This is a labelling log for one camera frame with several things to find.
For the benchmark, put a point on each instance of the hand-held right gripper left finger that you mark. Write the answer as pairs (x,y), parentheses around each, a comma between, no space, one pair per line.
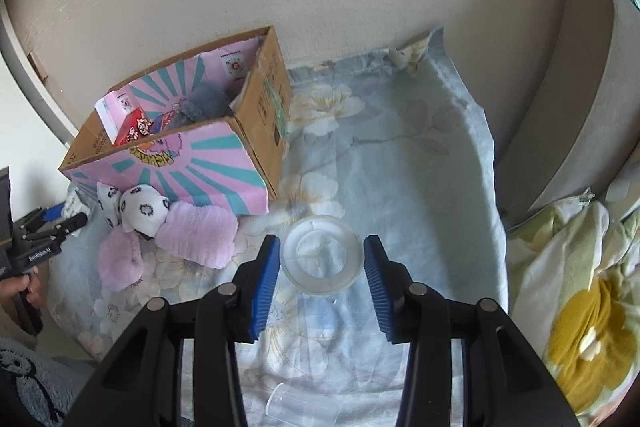
(265,287)

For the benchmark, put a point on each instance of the pink and white fuzzy socks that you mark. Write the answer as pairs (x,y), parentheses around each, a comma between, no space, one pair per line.
(200,239)

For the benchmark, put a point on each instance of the clear tape roll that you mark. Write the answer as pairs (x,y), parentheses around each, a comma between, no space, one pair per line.
(320,279)

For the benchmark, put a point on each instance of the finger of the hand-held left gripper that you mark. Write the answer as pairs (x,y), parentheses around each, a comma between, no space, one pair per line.
(72,223)
(52,213)

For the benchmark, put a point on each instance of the light blue floral cloth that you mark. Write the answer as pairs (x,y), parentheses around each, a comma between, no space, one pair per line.
(400,167)

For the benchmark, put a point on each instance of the green yellow floral quilt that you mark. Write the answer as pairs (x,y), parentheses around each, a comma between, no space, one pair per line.
(565,307)

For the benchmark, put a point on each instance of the red cartoon snack box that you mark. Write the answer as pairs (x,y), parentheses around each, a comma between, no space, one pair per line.
(132,127)

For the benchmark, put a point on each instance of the white door frame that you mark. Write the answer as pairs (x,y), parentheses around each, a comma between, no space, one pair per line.
(30,77)

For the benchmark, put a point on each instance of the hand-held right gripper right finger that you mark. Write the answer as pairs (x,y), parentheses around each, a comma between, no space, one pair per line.
(377,287)

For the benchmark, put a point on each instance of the person's left hand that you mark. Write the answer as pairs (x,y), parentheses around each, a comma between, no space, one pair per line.
(12,291)

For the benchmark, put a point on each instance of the pink patterned cardboard box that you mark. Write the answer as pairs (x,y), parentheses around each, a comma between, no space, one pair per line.
(215,167)

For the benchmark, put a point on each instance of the grey cushion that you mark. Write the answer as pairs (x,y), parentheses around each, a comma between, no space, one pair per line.
(575,97)

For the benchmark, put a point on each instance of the grey panda print clothing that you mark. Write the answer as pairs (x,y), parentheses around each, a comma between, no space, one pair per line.
(35,382)

